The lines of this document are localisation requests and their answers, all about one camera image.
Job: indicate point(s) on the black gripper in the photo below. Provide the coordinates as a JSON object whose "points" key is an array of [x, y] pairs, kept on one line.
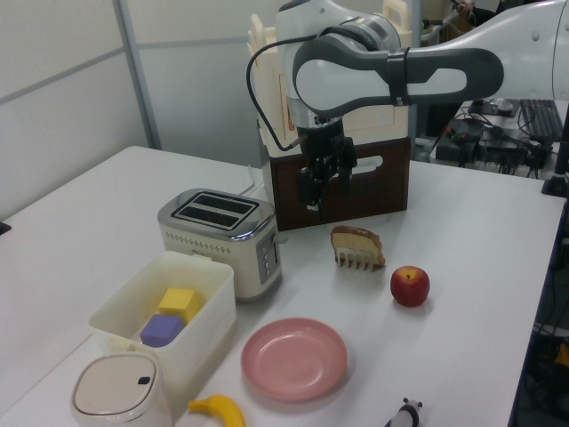
{"points": [[324, 147]]}

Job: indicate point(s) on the brown-crusted bread slice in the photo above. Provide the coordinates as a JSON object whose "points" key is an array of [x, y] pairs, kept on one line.
{"points": [[355, 242]]}

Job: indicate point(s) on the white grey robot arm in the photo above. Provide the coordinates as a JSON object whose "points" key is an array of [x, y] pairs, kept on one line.
{"points": [[338, 89]]}

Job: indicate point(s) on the cream silver two-slot toaster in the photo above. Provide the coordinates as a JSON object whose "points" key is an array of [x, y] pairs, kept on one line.
{"points": [[213, 249]]}

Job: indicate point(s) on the dark brown wooden crate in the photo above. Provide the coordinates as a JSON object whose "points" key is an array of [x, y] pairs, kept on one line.
{"points": [[378, 195]]}

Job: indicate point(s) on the red apple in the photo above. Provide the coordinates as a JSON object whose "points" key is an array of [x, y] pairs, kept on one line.
{"points": [[410, 287]]}

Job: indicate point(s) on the pink plastic plate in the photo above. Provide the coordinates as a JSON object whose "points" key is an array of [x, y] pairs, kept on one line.
{"points": [[293, 360]]}

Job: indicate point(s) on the yellow block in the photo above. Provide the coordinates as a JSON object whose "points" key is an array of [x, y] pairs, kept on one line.
{"points": [[177, 301]]}

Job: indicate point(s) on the white plastic container box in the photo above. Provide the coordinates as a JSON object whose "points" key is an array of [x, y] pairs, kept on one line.
{"points": [[200, 338]]}

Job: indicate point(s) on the black computer keyboard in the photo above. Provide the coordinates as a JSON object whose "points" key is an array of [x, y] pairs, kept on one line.
{"points": [[540, 120]]}

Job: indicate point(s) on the purple block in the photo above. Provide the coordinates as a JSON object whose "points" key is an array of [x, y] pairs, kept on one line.
{"points": [[161, 330]]}

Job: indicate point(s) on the panda-topped white pen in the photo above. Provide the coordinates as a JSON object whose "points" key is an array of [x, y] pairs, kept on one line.
{"points": [[406, 416]]}

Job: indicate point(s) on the yellow banana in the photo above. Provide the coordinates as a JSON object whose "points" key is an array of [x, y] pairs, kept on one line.
{"points": [[224, 411]]}

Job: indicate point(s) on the small beige lidded bin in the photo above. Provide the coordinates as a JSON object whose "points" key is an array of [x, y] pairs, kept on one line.
{"points": [[117, 391]]}

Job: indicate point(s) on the grey partition frame post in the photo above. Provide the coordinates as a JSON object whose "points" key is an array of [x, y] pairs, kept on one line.
{"points": [[138, 80]]}

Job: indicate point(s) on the black stand post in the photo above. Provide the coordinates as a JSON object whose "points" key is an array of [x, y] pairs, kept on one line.
{"points": [[558, 178]]}

